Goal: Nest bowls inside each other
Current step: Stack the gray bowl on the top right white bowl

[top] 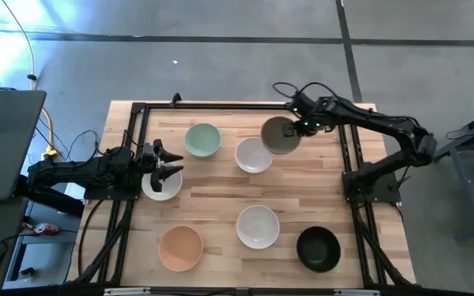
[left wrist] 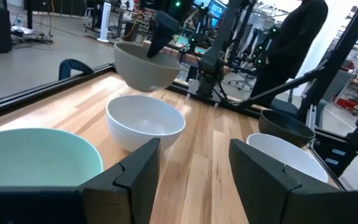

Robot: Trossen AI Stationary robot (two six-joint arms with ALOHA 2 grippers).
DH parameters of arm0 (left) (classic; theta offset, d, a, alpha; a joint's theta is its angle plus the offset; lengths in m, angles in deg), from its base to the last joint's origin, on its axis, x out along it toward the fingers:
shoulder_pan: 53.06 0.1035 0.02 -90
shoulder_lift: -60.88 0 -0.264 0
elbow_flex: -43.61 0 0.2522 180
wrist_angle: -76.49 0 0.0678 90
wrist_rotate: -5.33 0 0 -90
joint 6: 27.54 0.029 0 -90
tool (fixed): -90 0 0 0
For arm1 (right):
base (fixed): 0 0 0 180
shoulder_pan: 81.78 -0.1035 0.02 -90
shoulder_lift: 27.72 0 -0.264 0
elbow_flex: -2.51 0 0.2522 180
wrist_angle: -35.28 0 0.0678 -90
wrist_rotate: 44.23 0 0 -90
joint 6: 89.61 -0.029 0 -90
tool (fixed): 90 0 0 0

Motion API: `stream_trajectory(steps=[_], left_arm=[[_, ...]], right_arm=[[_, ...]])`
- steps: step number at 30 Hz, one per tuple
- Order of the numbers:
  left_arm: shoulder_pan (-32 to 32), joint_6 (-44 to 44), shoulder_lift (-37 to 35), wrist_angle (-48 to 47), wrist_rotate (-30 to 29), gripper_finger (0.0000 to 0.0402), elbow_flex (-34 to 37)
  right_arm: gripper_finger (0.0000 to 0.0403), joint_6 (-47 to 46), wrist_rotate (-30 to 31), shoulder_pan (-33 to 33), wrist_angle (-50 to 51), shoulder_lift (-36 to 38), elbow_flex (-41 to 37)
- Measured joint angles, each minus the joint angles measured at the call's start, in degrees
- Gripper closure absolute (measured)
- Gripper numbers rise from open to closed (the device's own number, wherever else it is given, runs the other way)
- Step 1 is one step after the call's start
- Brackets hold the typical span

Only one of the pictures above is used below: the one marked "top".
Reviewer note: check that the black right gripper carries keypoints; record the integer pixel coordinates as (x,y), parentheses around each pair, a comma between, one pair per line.
(309,115)

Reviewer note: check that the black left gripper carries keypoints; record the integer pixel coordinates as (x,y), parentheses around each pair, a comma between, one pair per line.
(147,160)

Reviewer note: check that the white bowl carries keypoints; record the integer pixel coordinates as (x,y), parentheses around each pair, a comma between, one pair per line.
(253,156)
(257,227)
(170,190)

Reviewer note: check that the mint green bowl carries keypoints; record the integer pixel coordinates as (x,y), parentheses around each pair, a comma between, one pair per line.
(202,140)

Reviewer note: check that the orange bowl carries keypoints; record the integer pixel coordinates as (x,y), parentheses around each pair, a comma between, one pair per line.
(180,248)

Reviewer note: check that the black bowl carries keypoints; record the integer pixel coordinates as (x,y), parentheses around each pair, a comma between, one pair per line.
(318,248)

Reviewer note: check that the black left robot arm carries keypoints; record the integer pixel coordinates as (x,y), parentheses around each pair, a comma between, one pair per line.
(76,170)

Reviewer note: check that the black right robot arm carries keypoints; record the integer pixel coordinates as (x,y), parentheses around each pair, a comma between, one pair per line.
(385,123)

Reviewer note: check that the red can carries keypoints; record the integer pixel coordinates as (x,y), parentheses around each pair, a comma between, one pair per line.
(47,228)

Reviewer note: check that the grey laptop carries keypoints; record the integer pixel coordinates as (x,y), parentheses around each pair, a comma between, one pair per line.
(2,144)

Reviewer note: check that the dark grey cart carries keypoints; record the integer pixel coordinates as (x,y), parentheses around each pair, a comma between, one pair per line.
(473,164)

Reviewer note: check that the black aluminium table frame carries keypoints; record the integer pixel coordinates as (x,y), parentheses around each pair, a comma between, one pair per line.
(220,106)

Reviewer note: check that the white frame bracket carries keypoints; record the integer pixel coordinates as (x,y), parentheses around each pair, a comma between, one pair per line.
(126,291)
(356,292)

